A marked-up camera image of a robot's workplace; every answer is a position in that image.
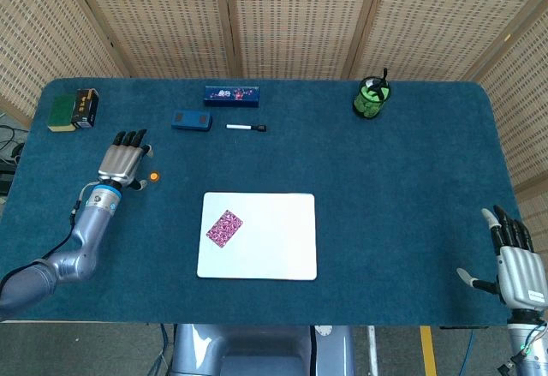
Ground white marker black cap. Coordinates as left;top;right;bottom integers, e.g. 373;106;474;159
225;123;267;133

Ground woven bamboo folding screen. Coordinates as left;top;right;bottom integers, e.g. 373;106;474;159
0;0;548;195

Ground dark blue rectangular box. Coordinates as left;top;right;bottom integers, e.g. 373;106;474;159
203;85;261;108

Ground yellow floor tape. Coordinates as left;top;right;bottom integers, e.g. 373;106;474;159
419;325;438;376

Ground blue floor cable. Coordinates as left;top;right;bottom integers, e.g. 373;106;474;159
460;331;477;376

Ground white board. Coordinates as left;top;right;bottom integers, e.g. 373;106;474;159
196;191;319;282

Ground grey robot torso base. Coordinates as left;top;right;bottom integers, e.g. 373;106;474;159
170;323;356;376

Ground blue eraser block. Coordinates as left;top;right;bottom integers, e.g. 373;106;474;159
170;110;213;132

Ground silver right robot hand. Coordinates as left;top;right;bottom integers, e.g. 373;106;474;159
456;204;548;311

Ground black floor cables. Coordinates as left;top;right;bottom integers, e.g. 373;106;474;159
0;123;27;197

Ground black box gold print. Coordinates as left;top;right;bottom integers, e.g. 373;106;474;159
72;87;100;129

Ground black pen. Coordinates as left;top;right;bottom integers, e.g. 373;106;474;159
371;67;389;94

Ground pink patterned card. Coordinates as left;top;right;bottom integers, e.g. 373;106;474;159
205;209;244;250

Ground green yellow sponge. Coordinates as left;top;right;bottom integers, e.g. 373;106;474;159
47;93;77;133

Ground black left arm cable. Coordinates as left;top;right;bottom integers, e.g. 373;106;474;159
0;182;93;291

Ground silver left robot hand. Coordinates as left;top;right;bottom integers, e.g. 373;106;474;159
97;128;154;192

